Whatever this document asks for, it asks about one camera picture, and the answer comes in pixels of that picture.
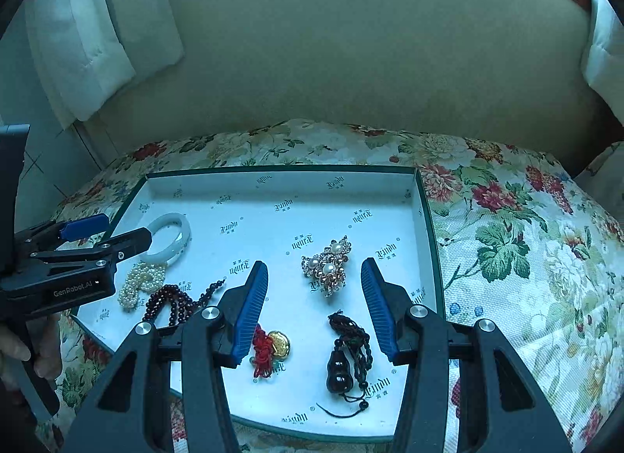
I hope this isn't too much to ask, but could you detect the gold pearl brooch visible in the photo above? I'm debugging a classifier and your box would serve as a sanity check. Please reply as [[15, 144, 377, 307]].
[[301, 235, 353, 297]]

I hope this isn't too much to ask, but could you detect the black gourd pendant cord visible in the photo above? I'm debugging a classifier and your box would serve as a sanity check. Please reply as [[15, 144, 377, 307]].
[[316, 311, 374, 419]]

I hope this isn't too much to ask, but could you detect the pale green curtain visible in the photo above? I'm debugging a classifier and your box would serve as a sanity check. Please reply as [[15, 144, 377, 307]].
[[24, 0, 185, 130], [580, 0, 624, 113]]

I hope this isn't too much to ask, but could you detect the person's left hand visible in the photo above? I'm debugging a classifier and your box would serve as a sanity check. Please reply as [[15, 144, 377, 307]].
[[0, 313, 64, 380]]

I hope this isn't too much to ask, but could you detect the shallow white-lined box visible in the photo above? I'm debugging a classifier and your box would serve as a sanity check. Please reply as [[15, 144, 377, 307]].
[[71, 165, 445, 444]]

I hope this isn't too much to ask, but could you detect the white pearl bracelet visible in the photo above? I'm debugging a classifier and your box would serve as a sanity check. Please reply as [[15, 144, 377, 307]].
[[118, 262, 167, 312]]

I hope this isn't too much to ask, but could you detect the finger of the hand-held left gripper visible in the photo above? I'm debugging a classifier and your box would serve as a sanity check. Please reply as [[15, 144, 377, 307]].
[[30, 226, 153, 272], [14, 213, 109, 259]]

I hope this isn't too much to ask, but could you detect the white jade bangle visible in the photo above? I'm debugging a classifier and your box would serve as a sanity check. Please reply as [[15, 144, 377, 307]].
[[139, 213, 192, 268]]

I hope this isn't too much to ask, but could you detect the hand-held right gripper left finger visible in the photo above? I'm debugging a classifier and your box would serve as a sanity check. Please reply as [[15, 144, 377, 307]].
[[63, 260, 270, 453]]

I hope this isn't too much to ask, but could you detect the pale quilt yellow pattern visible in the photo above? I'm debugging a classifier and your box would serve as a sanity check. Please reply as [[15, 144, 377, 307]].
[[573, 141, 624, 179]]

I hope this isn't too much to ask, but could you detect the red tassel gold charm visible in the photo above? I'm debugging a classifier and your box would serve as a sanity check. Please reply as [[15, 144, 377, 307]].
[[251, 323, 293, 380]]

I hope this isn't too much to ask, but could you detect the dark red bead necklace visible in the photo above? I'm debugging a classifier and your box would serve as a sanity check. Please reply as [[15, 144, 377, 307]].
[[141, 279, 228, 328]]

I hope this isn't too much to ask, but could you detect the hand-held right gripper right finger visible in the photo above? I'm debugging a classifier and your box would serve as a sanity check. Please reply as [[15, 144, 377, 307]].
[[361, 258, 573, 453]]

